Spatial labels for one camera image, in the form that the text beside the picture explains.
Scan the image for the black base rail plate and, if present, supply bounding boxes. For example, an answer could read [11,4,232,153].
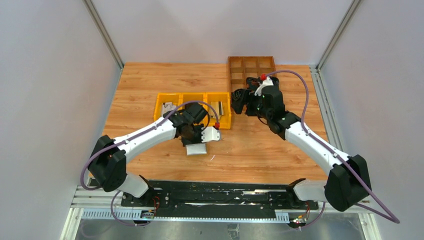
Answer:
[119,180,319,219]

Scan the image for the black coiled belt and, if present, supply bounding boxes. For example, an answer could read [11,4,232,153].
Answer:
[230,88,246,110]
[246,77,262,91]

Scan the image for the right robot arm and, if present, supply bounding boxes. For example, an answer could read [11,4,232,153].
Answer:
[231,86,371,212]

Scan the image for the silver cards in bin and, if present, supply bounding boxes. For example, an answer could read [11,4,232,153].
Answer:
[160,101,177,116]

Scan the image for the yellow bin left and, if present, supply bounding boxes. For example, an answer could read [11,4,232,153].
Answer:
[153,92,181,121]

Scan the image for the black coiled belt left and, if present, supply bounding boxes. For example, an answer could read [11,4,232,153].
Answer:
[246,77,262,91]

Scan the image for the brown wooden compartment tray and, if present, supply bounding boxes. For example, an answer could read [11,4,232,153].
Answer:
[227,56,276,103]

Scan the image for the yellow bin right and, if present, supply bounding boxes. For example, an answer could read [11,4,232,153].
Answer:
[205,92,232,130]

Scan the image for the black coiled belt front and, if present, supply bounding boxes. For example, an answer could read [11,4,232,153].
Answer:
[230,88,246,110]

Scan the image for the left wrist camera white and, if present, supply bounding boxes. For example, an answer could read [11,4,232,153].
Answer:
[201,126,221,143]

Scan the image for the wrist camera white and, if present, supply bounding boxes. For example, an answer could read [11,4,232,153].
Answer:
[254,75,274,96]
[201,126,221,143]

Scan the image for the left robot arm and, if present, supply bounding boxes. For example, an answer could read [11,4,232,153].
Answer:
[81,101,221,206]

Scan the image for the yellow bin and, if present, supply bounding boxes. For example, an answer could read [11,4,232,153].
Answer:
[153,92,181,121]
[205,92,232,130]
[178,92,206,110]

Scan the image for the yellow bin middle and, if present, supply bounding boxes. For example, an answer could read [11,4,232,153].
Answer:
[178,92,206,110]

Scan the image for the yellow leather card holder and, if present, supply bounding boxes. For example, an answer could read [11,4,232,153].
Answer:
[185,143,207,156]

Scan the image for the gold cards in bin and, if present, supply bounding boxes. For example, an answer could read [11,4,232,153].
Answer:
[210,101,225,118]

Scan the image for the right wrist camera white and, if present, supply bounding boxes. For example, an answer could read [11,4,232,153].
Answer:
[254,75,274,96]

